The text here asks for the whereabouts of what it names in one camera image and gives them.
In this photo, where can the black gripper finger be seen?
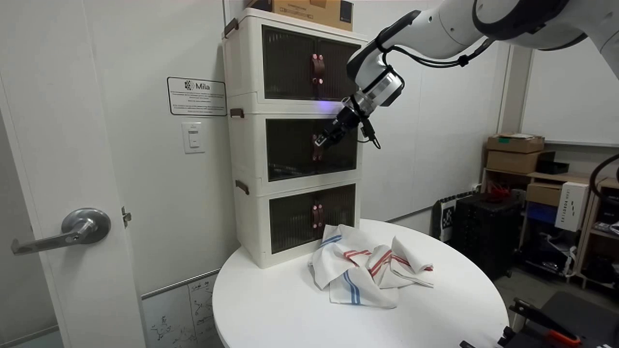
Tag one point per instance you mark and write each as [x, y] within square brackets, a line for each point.
[332, 128]
[329, 142]

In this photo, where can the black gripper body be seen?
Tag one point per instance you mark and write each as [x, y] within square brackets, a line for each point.
[352, 117]

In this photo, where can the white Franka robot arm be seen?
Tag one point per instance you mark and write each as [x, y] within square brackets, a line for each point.
[445, 30]

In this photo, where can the white plastic cabinet section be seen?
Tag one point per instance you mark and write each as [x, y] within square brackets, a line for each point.
[247, 70]
[253, 225]
[249, 148]

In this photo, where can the brown cabinet side latch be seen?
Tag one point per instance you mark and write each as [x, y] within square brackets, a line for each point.
[230, 28]
[236, 113]
[241, 186]

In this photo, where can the metal door latch plate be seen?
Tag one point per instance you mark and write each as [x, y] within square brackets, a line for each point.
[125, 217]

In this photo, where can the white room door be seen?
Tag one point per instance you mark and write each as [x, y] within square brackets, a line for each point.
[64, 128]

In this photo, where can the cardboard box with dark label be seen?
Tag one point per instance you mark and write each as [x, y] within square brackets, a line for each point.
[301, 10]

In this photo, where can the white towel blue stripes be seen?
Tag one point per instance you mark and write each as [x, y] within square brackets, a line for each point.
[334, 264]

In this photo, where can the black framed panel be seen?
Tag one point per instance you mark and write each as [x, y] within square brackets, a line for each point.
[445, 215]

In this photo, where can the white towel red stripes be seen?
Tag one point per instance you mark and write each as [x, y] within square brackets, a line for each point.
[402, 264]

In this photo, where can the plain cardboard box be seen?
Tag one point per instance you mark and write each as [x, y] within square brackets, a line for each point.
[510, 161]

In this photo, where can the flat cardboard box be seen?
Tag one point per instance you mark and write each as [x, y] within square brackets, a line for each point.
[514, 144]

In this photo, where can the black crate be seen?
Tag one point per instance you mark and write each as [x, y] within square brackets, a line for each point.
[485, 233]

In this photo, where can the black device on shelf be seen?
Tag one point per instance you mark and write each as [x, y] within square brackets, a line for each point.
[551, 163]

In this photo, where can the small cardboard box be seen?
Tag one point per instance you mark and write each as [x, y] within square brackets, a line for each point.
[541, 194]

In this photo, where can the blue item in shelf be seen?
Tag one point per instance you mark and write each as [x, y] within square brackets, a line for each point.
[539, 215]

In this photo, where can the wooden shelf unit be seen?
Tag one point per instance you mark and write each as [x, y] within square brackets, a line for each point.
[572, 177]

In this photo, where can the white product box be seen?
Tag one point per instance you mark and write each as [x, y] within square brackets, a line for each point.
[572, 206]

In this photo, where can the red and black tool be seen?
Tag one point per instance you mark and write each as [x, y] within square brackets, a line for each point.
[547, 329]

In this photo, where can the dark grey chair seat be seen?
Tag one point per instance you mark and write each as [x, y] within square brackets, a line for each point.
[580, 316]

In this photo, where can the white light switch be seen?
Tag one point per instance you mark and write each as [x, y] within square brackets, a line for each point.
[193, 138]

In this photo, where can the white wall sign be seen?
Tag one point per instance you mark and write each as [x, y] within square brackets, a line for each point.
[195, 97]

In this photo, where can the white wall board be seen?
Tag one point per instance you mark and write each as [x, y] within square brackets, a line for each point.
[566, 97]

